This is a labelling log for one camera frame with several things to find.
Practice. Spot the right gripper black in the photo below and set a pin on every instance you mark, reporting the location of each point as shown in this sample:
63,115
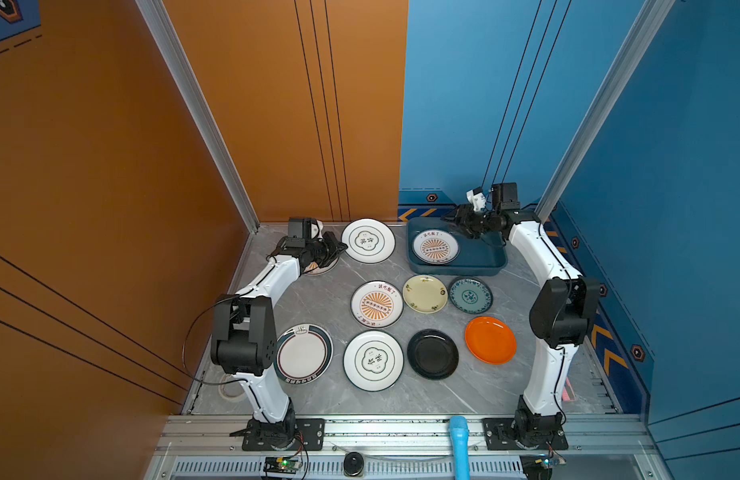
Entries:
464,221

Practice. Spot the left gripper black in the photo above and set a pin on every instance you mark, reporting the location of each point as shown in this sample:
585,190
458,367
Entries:
333,246

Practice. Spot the sunburst plate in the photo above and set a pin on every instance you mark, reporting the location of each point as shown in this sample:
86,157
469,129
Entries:
377,304
436,247
316,269

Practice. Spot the white flower plate back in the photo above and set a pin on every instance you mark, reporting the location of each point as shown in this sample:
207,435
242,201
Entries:
369,241

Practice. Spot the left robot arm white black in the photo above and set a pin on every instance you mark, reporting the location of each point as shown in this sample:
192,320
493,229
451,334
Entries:
244,336

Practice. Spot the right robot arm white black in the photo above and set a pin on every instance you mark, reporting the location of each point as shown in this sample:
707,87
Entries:
561,317

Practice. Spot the teal plastic bin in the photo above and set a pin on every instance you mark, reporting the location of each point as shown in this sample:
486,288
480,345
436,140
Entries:
484,256

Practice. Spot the teal patterned plate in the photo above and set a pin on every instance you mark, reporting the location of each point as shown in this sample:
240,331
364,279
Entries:
470,295

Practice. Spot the cream yellow plate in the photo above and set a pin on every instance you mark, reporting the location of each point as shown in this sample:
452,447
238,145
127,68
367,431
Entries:
425,294

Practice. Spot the white plate dark rim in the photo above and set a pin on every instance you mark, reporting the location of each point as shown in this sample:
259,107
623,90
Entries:
304,353

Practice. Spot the large white flower plate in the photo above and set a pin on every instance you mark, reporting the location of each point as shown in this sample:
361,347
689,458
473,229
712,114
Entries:
373,361

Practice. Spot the orange plate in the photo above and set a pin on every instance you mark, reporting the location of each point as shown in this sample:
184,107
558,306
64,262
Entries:
490,340

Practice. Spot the black plate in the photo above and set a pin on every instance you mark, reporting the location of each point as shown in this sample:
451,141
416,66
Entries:
433,354

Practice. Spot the tape roll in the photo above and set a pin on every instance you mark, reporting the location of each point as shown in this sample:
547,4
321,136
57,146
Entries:
232,392

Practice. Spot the pink flat tool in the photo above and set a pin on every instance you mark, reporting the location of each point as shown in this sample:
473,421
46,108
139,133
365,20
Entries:
568,394

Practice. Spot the black round knob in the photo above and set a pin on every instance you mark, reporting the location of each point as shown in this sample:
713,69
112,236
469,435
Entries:
353,464

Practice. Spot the left circuit board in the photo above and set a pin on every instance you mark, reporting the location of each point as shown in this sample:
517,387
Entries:
282,467

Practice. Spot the circuit board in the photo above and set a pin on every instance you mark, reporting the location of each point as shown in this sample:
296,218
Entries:
282,467
550,461

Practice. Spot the right circuit board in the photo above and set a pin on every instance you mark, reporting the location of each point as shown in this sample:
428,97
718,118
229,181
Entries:
550,461

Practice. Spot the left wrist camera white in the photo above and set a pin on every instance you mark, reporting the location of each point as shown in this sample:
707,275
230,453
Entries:
316,228

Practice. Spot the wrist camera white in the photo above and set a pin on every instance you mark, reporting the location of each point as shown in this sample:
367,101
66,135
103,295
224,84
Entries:
316,228
477,199

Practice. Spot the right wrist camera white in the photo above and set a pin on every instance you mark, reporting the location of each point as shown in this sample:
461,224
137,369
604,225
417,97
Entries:
477,199

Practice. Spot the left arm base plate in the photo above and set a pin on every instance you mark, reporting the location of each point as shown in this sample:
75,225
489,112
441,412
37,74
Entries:
307,433

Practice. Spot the blue cylinder handle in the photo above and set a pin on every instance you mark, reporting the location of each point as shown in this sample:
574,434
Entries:
459,435

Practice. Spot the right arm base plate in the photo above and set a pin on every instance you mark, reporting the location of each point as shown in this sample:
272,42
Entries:
503,433

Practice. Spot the aluminium front rail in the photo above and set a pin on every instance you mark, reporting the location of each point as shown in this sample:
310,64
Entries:
602,446

